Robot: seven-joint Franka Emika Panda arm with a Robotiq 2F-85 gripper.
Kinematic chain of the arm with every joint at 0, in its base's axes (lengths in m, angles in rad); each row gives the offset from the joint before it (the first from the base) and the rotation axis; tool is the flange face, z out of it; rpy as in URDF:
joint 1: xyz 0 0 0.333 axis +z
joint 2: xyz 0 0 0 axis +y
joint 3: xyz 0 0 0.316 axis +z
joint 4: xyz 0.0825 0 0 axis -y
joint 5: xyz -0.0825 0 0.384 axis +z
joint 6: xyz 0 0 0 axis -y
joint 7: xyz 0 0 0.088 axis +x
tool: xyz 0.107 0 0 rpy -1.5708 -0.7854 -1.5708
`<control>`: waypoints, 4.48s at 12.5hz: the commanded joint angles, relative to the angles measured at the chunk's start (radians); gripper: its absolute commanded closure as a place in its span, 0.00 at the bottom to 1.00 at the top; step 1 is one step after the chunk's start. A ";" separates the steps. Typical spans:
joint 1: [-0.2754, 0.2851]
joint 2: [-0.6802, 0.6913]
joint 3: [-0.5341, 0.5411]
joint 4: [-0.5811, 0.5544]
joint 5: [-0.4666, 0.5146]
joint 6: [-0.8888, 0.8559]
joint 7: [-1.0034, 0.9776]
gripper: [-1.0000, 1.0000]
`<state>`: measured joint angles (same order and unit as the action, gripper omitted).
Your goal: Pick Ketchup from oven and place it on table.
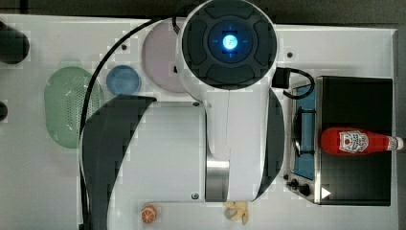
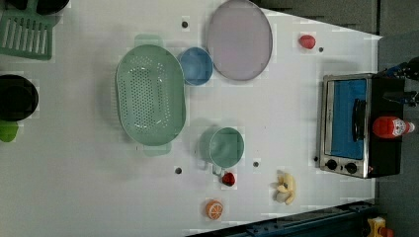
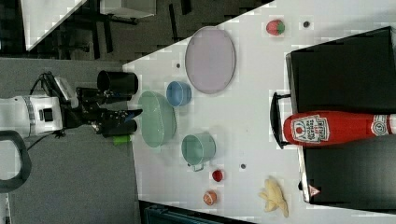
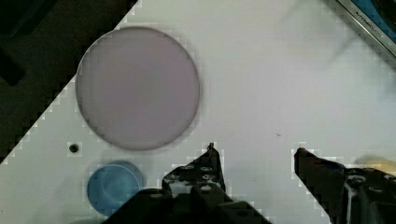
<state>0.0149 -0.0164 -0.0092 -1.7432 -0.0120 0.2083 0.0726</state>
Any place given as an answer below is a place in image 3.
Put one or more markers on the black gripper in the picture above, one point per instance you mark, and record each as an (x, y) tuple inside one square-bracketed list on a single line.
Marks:
[(84, 109)]

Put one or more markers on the red ketchup bottle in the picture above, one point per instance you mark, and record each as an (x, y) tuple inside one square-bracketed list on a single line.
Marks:
[(325, 128)]

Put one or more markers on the large black cup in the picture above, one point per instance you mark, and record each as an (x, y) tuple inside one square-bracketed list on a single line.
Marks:
[(119, 82)]

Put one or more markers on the bright green small object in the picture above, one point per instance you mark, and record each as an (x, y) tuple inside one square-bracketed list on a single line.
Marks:
[(121, 139)]

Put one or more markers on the green perforated colander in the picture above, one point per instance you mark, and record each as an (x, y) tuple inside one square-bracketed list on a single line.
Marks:
[(158, 120)]

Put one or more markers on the blue small bowl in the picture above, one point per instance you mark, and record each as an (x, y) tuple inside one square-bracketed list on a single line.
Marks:
[(178, 93)]

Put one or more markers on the green metal cup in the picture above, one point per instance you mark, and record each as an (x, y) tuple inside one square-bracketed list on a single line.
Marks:
[(197, 149)]

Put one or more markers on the grey background box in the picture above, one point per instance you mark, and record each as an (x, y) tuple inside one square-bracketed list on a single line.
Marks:
[(128, 8)]

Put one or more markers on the white background table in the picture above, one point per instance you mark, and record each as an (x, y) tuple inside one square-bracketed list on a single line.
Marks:
[(41, 17)]

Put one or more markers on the purple oval plate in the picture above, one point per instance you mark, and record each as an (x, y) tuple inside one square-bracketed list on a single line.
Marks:
[(210, 60)]

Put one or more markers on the dark blue crate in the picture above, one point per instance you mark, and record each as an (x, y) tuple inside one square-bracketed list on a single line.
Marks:
[(159, 214)]

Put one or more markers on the small red toy fruit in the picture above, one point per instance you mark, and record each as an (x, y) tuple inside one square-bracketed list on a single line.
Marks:
[(217, 175)]

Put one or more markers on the toy orange half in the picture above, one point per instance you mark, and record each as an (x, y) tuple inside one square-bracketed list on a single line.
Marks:
[(210, 197)]

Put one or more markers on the toy strawberry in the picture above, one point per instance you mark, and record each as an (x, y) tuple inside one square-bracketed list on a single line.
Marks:
[(275, 27)]

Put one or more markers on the toy peeled banana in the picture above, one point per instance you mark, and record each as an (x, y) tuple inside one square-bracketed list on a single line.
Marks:
[(274, 198)]

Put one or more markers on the gripper-mounted camera box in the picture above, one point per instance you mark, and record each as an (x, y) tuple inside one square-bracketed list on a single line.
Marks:
[(63, 88)]

